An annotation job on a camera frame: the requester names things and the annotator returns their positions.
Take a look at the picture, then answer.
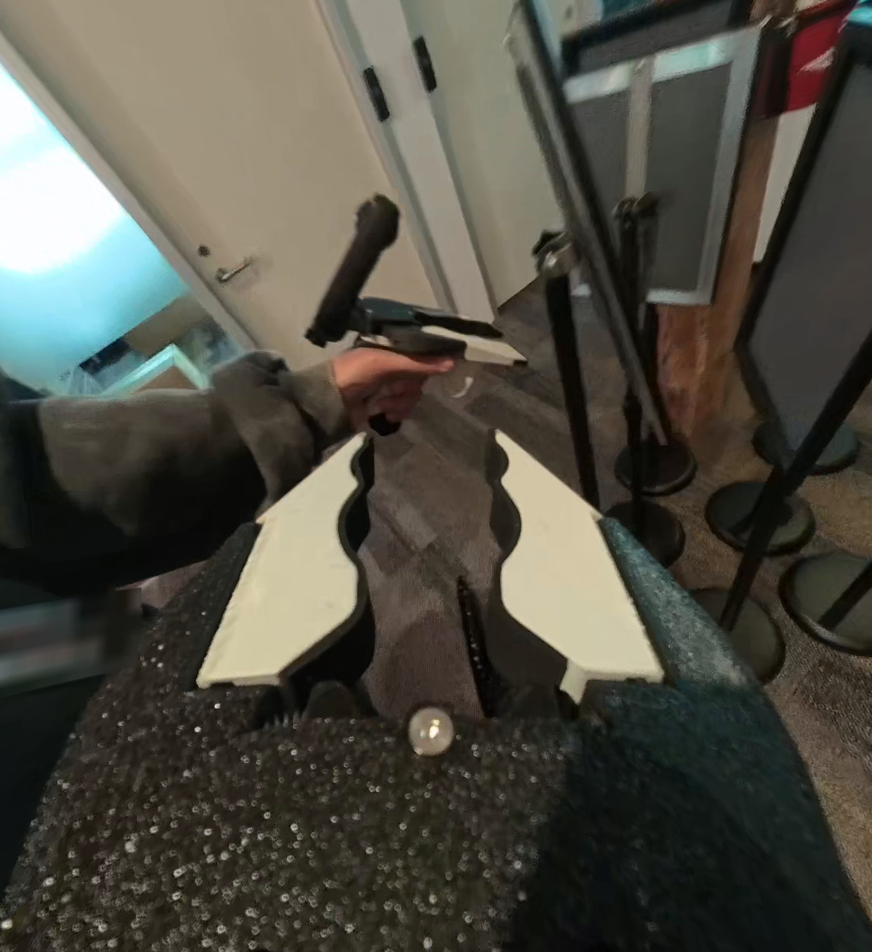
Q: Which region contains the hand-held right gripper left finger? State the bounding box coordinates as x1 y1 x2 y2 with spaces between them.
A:
196 433 375 689

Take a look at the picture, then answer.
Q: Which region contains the cardboard box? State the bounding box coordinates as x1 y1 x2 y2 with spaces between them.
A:
57 297 251 395

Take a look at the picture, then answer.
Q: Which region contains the cluster of black round-base stands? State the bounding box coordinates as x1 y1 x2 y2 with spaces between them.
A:
533 192 872 681

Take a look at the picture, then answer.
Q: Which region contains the white door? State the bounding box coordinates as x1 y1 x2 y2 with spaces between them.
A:
0 0 452 351

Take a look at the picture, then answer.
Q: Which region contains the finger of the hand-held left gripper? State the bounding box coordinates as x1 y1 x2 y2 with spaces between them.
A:
451 338 528 370
417 311 504 341

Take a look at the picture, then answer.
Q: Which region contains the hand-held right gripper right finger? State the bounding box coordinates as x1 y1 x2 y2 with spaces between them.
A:
484 430 666 704

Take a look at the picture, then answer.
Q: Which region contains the person's left hand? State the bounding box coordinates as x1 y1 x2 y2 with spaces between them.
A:
332 348 455 432

